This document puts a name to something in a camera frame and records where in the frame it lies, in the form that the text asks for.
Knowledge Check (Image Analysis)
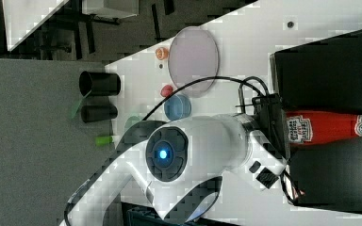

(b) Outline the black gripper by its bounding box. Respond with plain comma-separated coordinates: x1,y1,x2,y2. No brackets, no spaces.
252,93,290,160

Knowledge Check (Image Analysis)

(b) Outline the red ketchup bottle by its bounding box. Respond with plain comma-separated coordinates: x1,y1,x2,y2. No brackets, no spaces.
286,110,362,145

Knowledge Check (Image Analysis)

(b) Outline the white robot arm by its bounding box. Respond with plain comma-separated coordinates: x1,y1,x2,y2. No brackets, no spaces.
59,94,287,226

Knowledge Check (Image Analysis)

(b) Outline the black oven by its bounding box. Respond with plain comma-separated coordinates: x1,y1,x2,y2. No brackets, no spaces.
271,29,362,214

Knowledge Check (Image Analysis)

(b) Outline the blue bowl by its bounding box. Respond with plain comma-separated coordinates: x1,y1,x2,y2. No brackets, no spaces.
164,94,191,121

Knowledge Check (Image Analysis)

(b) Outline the large grey oval plate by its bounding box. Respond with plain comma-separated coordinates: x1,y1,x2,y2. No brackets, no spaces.
168,26,219,89

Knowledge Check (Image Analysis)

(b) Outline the red fruit toy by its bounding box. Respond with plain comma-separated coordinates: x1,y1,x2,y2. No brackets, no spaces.
160,85,173,97

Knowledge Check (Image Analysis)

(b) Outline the orange fruit toy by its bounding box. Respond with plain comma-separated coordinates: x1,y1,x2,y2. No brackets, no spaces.
156,47,169,60

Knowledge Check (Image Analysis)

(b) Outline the green oval basin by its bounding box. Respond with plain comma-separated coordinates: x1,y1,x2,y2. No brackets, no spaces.
124,116,142,131

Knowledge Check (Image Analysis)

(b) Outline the dark blue crate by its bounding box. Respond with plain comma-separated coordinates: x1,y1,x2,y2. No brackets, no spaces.
124,206,237,226

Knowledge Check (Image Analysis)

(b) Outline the green cylinder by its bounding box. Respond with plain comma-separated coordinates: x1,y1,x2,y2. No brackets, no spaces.
95,136,114,146

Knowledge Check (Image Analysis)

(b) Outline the black cylinder lower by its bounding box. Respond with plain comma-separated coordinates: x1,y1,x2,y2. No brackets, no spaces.
81,105,118,123

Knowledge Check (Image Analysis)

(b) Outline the black cylinder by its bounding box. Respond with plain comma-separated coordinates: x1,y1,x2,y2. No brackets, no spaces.
79,71,121,96
81,105,118,123

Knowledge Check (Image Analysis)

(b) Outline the black cylinder upper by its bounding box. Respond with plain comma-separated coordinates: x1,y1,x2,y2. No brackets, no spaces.
79,71,121,96

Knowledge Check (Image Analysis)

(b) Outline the white background table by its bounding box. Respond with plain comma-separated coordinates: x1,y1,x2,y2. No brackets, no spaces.
2,0,69,52

